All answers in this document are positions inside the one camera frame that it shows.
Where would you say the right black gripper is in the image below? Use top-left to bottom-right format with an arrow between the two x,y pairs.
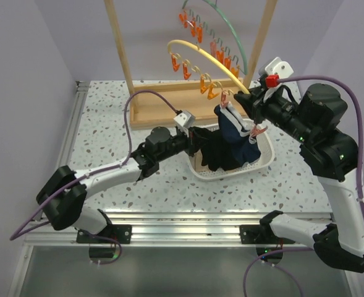
235,82 -> 315,145

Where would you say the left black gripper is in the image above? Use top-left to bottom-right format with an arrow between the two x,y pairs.
156,126 -> 208,163

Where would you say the beige underwear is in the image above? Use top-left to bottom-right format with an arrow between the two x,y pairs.
192,156 -> 205,172

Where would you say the black sock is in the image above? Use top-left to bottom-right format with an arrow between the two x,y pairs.
195,127 -> 234,171

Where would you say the yellow clip hanger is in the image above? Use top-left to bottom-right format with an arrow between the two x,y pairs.
167,39 -> 250,102

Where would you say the green clip hanger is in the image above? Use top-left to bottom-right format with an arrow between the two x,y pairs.
179,0 -> 249,74

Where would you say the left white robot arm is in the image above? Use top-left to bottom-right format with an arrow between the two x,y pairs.
36,127 -> 208,243

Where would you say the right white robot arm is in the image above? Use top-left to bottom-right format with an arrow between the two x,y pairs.
234,84 -> 364,273

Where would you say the navy blue underwear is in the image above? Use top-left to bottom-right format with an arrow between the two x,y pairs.
214,102 -> 261,166

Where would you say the white perforated plastic basket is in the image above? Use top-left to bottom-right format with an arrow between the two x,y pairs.
186,124 -> 275,181

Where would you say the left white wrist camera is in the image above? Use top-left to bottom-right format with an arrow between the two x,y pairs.
174,110 -> 196,135

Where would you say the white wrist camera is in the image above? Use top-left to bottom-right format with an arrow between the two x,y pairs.
174,110 -> 196,135
258,57 -> 294,102

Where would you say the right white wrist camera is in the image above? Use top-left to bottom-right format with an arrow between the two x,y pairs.
258,57 -> 294,102

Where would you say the wooden drying rack frame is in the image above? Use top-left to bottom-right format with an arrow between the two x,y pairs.
104,1 -> 277,129

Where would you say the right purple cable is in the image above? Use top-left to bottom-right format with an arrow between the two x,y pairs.
242,75 -> 364,297

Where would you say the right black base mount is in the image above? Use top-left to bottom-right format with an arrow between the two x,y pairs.
239,225 -> 295,264

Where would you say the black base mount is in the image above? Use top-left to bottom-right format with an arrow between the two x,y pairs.
76,225 -> 132,266
239,225 -> 295,264

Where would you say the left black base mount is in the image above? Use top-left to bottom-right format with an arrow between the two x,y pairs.
76,225 -> 132,266

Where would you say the aluminium rail frame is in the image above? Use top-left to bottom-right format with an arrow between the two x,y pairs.
7,80 -> 364,297

